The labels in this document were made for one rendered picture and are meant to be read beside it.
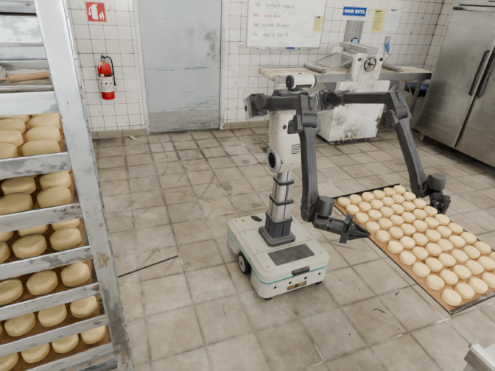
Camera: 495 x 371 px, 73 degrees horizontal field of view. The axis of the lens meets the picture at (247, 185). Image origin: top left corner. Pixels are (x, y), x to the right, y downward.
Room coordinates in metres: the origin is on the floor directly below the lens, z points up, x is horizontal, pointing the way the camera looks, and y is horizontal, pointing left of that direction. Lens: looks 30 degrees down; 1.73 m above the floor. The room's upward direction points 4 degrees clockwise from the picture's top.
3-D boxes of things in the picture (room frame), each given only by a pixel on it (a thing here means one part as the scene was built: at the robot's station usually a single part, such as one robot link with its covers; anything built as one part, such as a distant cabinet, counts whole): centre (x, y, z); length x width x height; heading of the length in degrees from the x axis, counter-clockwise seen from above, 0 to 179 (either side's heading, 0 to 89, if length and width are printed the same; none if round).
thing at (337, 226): (1.03, -0.35, 0.99); 0.07 x 0.07 x 0.10; 71
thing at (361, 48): (4.68, -1.31, 1.23); 0.58 x 0.19 x 0.07; 22
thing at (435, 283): (0.77, -0.60, 0.99); 0.05 x 0.05 x 0.02
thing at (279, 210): (1.89, -0.23, 0.38); 0.13 x 0.13 x 0.40; 26
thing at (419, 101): (5.49, -2.69, 0.33); 0.54 x 0.53 x 0.66; 22
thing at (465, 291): (0.75, -0.68, 0.99); 0.05 x 0.05 x 0.02
